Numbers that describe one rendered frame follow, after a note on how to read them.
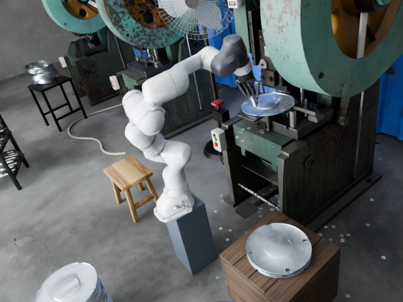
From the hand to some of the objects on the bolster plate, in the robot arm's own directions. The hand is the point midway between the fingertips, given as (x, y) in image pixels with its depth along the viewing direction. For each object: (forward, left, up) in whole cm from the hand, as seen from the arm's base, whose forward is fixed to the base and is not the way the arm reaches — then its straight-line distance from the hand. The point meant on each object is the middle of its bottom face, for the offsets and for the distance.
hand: (254, 100), depth 161 cm
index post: (+16, -10, -19) cm, 27 cm away
